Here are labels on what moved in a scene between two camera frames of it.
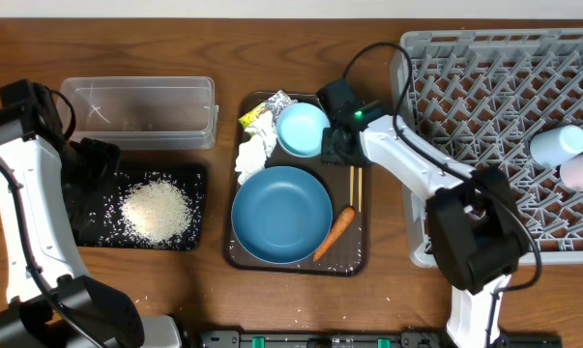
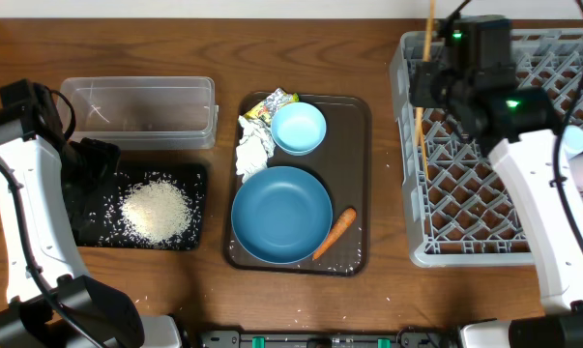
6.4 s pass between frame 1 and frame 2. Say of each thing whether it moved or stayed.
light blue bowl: stayed
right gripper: moved
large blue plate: stayed
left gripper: stayed
